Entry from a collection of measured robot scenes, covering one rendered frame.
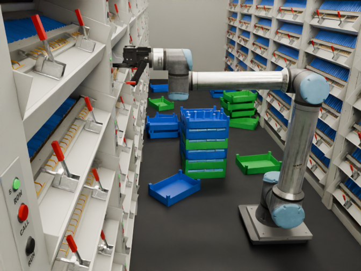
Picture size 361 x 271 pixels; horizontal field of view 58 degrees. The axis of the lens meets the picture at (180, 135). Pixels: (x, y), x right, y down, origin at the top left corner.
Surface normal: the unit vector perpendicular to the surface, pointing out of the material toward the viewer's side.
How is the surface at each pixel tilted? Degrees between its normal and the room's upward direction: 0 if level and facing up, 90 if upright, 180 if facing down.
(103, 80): 90
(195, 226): 0
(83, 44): 90
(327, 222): 0
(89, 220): 21
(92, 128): 90
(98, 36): 90
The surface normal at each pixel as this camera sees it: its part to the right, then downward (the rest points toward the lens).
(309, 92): -0.03, 0.24
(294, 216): -0.04, 0.44
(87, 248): 0.36, -0.87
